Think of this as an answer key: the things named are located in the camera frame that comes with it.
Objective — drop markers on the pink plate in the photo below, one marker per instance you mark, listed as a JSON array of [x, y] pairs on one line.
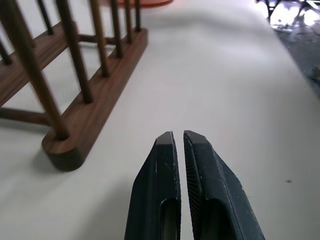
[[147, 2]]

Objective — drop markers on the wooden dish rack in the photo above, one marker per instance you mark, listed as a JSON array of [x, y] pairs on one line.
[[82, 82]]

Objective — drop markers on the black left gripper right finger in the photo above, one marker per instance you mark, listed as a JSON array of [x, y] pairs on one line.
[[220, 195]]

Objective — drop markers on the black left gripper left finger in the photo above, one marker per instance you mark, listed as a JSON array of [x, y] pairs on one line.
[[152, 190]]

